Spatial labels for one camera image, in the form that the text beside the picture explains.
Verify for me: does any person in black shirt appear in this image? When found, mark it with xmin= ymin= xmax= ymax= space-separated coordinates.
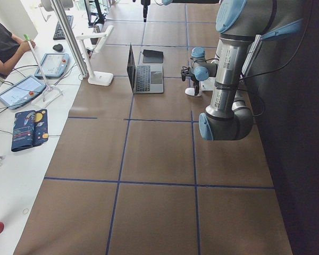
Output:
xmin=0 ymin=23 xmax=30 ymax=78

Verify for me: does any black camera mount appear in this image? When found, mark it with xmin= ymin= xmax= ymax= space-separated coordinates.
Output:
xmin=181 ymin=66 xmax=194 ymax=81

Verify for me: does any aluminium frame post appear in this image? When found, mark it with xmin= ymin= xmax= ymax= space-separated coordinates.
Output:
xmin=50 ymin=0 xmax=88 ymax=79

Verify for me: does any near teach pendant tablet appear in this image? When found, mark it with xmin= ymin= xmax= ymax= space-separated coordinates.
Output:
xmin=0 ymin=75 xmax=46 ymax=110

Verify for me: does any white stand with rod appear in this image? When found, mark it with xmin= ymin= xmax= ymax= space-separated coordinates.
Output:
xmin=24 ymin=34 xmax=63 ymax=108

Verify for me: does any teach pendant tablet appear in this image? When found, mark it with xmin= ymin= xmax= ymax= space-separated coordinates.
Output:
xmin=40 ymin=53 xmax=70 ymax=79
xmin=0 ymin=75 xmax=46 ymax=110

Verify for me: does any white desk lamp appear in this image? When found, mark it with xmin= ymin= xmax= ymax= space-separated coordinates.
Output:
xmin=75 ymin=25 xmax=114 ymax=86

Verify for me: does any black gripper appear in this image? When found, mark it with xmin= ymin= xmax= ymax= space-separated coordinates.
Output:
xmin=191 ymin=76 xmax=199 ymax=96
xmin=141 ymin=0 xmax=149 ymax=22

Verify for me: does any blue space pattern pouch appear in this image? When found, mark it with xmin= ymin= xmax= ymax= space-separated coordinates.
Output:
xmin=11 ymin=109 xmax=48 ymax=152

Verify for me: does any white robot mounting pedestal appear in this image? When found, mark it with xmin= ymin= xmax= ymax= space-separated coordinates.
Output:
xmin=199 ymin=77 xmax=215 ymax=91

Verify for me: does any black mouse pad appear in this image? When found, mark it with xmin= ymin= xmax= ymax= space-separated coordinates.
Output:
xmin=142 ymin=49 xmax=164 ymax=63

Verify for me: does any far teach pendant tablet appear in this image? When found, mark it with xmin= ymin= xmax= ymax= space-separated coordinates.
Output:
xmin=40 ymin=53 xmax=70 ymax=79

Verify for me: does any grey laptop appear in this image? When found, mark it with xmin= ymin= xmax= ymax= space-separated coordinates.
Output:
xmin=127 ymin=44 xmax=164 ymax=94

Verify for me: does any black keyboard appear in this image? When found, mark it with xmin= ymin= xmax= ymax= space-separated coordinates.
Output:
xmin=53 ymin=15 xmax=74 ymax=41

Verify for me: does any white computer mouse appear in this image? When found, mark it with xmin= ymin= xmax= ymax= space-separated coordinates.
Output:
xmin=184 ymin=88 xmax=202 ymax=97

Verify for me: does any black desk mouse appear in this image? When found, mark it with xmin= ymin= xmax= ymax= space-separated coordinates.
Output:
xmin=53 ymin=44 xmax=63 ymax=52

